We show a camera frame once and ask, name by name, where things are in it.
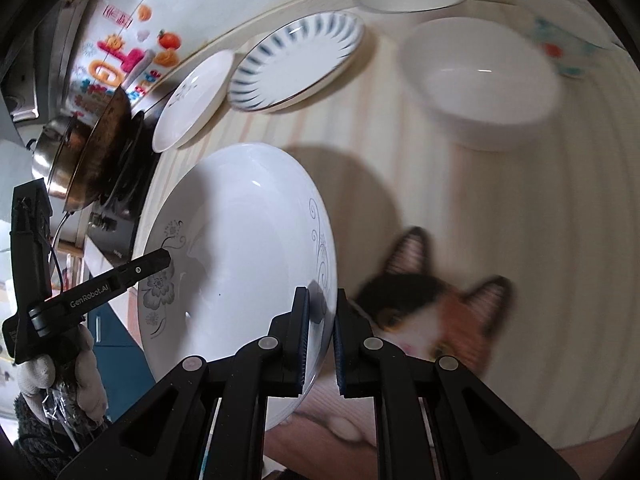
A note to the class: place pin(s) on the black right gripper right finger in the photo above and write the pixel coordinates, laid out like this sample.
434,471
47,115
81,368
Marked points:
435,420

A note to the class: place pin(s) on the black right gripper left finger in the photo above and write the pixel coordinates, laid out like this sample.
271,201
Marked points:
205,420

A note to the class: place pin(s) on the large white floral plate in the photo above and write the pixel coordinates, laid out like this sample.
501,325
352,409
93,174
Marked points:
245,228

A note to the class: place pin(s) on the small white plate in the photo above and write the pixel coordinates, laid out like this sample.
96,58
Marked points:
194,102

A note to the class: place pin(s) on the plain white bowl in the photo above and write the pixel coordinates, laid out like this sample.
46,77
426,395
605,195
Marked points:
481,84

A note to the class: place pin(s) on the blue striped white plate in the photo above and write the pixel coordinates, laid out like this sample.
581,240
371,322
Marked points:
295,61

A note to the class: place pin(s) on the white bowl blue rim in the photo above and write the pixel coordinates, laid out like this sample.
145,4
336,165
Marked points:
568,34

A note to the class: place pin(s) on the black gas stove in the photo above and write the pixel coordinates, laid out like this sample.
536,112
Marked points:
115,216

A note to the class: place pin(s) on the stainless steel pot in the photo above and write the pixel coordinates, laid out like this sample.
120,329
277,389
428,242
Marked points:
56,153

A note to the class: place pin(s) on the striped cat print mat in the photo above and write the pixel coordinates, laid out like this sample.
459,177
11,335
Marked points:
559,217

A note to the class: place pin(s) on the dark frying pan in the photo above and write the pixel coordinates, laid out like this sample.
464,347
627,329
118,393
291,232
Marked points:
98,160

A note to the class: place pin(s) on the colourful wall stickers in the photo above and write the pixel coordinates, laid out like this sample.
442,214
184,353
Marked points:
119,50

